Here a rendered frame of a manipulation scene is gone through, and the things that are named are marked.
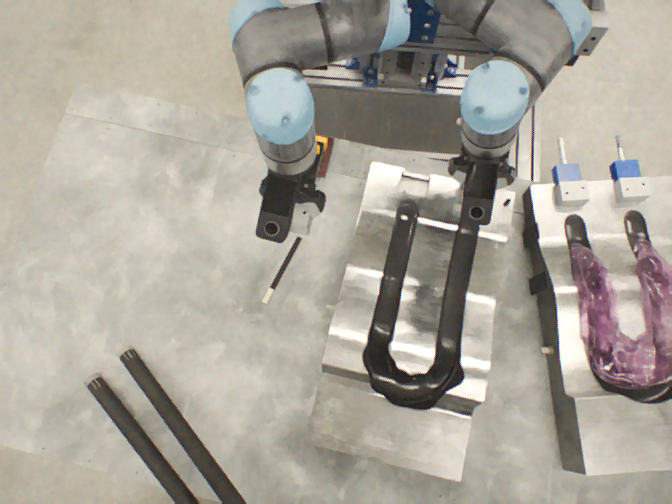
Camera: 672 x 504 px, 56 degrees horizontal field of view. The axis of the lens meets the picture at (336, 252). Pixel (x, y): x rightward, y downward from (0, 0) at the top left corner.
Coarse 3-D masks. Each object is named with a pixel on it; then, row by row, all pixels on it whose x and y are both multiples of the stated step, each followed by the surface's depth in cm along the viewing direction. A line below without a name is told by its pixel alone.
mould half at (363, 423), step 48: (384, 192) 113; (432, 192) 112; (384, 240) 111; (432, 240) 111; (480, 240) 110; (432, 288) 109; (480, 288) 109; (336, 336) 102; (432, 336) 103; (480, 336) 103; (336, 384) 107; (480, 384) 99; (336, 432) 105; (384, 432) 105; (432, 432) 105
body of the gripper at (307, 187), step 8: (320, 144) 93; (320, 152) 93; (320, 160) 94; (312, 168) 92; (320, 168) 98; (280, 176) 86; (288, 176) 86; (296, 176) 86; (304, 176) 92; (312, 176) 92; (304, 184) 92; (312, 184) 93; (304, 192) 92; (312, 192) 93; (296, 200) 96; (304, 200) 96; (312, 200) 95
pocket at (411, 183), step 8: (408, 176) 115; (416, 176) 115; (424, 176) 115; (400, 184) 116; (408, 184) 116; (416, 184) 116; (424, 184) 116; (408, 192) 115; (416, 192) 115; (424, 192) 115
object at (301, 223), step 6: (300, 204) 105; (294, 210) 105; (300, 210) 105; (306, 210) 105; (294, 216) 104; (300, 216) 104; (306, 216) 104; (294, 222) 104; (300, 222) 104; (306, 222) 104; (294, 228) 107; (300, 228) 106; (306, 228) 105; (306, 234) 108
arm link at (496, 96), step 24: (480, 72) 73; (504, 72) 73; (528, 72) 75; (480, 96) 73; (504, 96) 73; (528, 96) 74; (480, 120) 74; (504, 120) 73; (480, 144) 82; (504, 144) 82
